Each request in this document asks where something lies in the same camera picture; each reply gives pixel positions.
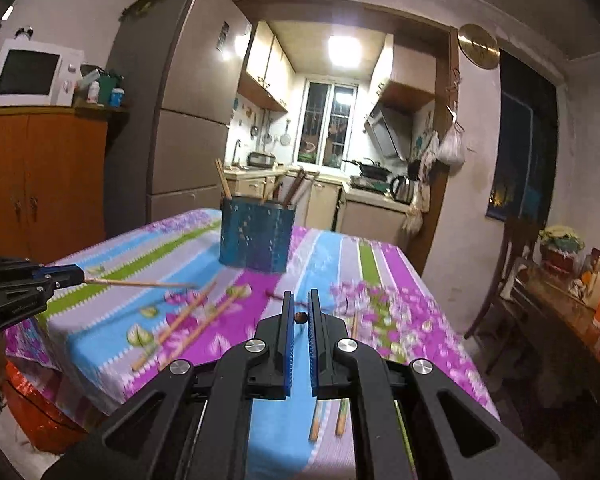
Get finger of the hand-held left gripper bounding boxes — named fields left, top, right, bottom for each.
left=0, top=258, right=86, bottom=281
left=0, top=279, right=81, bottom=306

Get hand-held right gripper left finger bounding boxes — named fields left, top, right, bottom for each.
left=40, top=289, right=297, bottom=480

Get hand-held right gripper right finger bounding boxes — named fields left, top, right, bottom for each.
left=307, top=288, right=557, bottom=480

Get row of wooden chopsticks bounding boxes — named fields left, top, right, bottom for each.
left=131, top=280, right=359, bottom=444

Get blue perforated utensil holder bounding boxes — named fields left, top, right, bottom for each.
left=218, top=195, right=296, bottom=275

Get orange wooden cabinet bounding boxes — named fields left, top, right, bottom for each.
left=0, top=107, right=130, bottom=267

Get floral striped tablecloth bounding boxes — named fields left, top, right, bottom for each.
left=5, top=208, right=501, bottom=480

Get red shiny container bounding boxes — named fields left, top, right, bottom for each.
left=4, top=359, right=97, bottom=457

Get lower kitchen cabinets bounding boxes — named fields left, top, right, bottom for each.
left=224, top=164, right=414, bottom=242

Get kitchen cabinets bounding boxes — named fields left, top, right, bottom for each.
left=224, top=164, right=414, bottom=242
left=237, top=22, right=296, bottom=113

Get gas stove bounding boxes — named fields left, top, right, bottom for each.
left=349, top=177, right=394, bottom=194

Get hanging cloth bags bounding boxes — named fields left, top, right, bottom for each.
left=403, top=181, right=431, bottom=234

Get steel electric kettle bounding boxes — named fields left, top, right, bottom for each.
left=389, top=173, right=417, bottom=205

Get black wok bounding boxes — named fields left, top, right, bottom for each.
left=340, top=158, right=394, bottom=179

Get wooden chair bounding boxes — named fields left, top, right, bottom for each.
left=464, top=216, right=542, bottom=377

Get grey refrigerator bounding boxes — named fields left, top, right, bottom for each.
left=104, top=0, right=254, bottom=224

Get green plastic container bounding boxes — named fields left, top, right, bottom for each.
left=97, top=72, right=124, bottom=95

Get white microwave oven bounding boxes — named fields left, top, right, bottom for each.
left=0, top=39, right=85, bottom=110

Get kitchen window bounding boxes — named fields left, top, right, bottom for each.
left=299, top=79, right=359, bottom=166

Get steel range hood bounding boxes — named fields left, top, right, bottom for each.
left=363, top=104, right=414, bottom=161

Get wooden side table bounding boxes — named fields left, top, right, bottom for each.
left=509, top=254, right=600, bottom=413

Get white hanging plastic bag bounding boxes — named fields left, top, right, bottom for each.
left=437, top=121, right=467, bottom=167

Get potted flowers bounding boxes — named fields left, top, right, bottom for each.
left=538, top=224, right=586, bottom=274

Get upper kitchen cabinets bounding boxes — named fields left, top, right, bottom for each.
left=237, top=22, right=296, bottom=113

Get ceiling light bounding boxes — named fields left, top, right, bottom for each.
left=326, top=34, right=364, bottom=69

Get gold wall clock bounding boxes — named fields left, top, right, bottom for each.
left=457, top=23, right=501, bottom=70

